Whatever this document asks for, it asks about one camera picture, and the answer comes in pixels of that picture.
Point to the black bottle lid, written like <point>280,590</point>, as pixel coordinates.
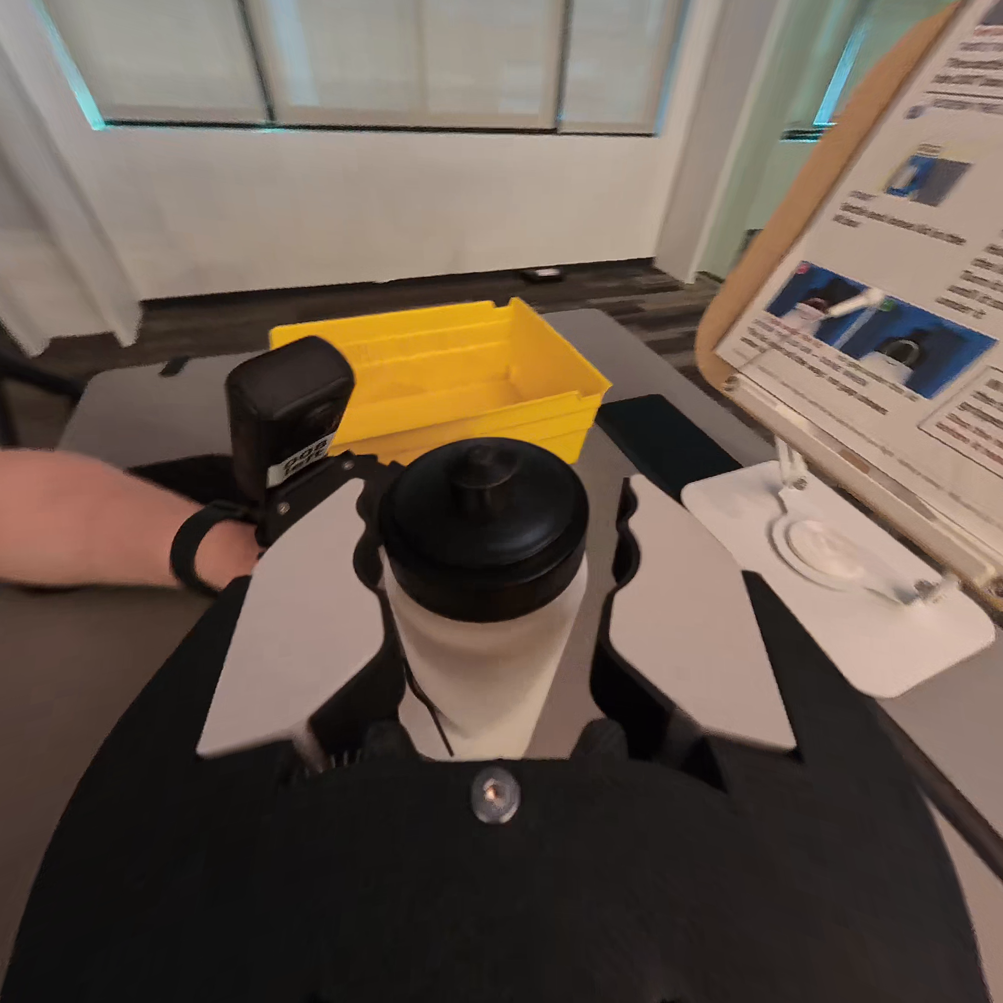
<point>486,533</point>

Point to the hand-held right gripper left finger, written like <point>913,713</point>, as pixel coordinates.
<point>290,642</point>

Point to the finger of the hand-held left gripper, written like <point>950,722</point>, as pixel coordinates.
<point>423,733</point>

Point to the person's left forearm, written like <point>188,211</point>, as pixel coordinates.
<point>94,517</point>

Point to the black smooth desk mat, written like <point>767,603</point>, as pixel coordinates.
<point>666,447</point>

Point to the small black desk clip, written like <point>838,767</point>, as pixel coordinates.
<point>174,367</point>

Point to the white plastic bottle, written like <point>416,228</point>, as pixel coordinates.
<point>486,666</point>

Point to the black wristband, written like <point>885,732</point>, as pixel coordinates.
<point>182,556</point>

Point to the white framed window partition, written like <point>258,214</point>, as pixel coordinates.
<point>392,204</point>

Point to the white board stand base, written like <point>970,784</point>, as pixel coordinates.
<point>901,650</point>

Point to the yellow plastic bin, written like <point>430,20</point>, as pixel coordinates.
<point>470,376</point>

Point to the small black floor box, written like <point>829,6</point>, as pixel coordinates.
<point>543,275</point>

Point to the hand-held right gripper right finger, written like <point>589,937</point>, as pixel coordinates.
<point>689,635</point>

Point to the person's left hand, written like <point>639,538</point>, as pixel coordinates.
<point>235,552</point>

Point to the wooden instruction sheet board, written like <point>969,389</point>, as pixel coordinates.
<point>901,235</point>

